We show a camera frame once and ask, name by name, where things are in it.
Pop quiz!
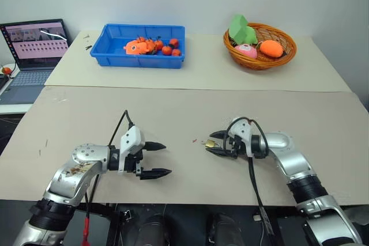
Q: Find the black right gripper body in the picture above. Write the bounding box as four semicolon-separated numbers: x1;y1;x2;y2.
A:
223;135;246;160

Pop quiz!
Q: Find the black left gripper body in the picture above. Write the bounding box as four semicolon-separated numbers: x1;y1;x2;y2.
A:
125;146;148;180

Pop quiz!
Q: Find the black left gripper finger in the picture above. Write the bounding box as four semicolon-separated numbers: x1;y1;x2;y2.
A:
139;168;173;181
143;141;167;152

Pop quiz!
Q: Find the dark rounded shape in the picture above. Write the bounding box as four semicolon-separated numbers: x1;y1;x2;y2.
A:
206;212;246;246
135;213;171;246

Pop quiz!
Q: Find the red tape wrap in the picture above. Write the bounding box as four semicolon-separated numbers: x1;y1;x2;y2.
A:
82;217;91;243

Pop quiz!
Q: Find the orange wicker basket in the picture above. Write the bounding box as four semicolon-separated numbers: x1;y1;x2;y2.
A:
223;22;298;70

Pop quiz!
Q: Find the blue plastic bin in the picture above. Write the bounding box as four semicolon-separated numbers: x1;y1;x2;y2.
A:
89;23;186;70

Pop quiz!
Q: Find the pink plush toy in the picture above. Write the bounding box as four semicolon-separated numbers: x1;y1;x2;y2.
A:
234;43;258;59

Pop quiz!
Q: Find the orange fish plush toy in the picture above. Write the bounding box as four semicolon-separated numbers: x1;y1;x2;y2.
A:
124;40;150;56

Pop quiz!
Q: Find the orange plush fruit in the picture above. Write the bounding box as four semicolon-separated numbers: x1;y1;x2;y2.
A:
259;40;285;58

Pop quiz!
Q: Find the dull green plush toy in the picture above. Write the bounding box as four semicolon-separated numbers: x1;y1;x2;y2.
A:
243;25;258;46

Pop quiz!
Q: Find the bright green plush block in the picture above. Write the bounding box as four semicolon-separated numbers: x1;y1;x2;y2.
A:
229;14;249;44

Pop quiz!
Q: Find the grey laptop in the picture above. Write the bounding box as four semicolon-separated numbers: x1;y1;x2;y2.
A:
0;18;70;105

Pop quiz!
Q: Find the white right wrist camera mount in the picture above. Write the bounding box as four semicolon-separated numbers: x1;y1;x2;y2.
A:
227;118;254;157

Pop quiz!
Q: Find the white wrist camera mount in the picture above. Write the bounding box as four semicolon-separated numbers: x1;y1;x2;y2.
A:
118;126;146;173
227;118;254;157

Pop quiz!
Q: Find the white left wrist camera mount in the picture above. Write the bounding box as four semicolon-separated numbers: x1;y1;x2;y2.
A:
118;126;146;173

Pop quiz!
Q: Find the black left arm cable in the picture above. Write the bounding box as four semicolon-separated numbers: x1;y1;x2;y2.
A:
81;109;134;246

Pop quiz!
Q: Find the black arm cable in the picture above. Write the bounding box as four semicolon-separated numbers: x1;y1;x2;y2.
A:
81;109;134;246
226;116;276;246

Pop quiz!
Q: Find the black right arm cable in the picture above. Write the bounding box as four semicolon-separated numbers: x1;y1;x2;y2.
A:
226;116;276;246

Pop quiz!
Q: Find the white plug with wire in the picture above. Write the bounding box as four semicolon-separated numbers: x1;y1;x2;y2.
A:
252;213;268;246

